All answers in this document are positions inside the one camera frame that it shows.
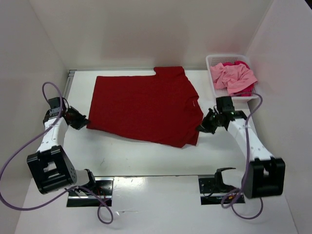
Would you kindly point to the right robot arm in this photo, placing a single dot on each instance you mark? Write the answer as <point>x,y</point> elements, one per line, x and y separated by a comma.
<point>264,174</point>

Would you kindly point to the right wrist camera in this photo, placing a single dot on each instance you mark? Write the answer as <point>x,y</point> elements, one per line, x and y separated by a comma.
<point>224,104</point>

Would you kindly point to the white plastic basket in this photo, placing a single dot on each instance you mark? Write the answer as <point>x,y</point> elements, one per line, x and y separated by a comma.
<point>213,60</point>

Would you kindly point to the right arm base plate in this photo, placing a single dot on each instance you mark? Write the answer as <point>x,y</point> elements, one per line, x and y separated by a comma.
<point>207,186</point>

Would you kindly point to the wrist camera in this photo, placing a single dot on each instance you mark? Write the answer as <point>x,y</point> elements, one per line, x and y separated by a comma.
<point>224,104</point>
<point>56,105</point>

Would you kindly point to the light pink t-shirt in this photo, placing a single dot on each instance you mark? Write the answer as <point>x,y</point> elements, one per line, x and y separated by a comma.
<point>218,73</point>

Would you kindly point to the red t-shirt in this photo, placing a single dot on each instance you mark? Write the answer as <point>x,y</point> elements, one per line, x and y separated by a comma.
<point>162,108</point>

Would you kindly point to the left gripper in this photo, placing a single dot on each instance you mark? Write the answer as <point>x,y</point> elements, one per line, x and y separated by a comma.
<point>81,122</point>

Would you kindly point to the hot pink t-shirt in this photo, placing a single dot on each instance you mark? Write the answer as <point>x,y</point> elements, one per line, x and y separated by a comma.
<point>239,79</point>

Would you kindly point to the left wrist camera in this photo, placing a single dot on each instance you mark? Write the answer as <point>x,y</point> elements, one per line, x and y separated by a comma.
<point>56,105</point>

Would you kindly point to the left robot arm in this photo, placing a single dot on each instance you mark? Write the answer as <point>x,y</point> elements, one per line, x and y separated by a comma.
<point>50,166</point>

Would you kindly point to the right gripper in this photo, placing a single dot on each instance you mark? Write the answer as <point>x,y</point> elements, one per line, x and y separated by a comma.
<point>206,127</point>

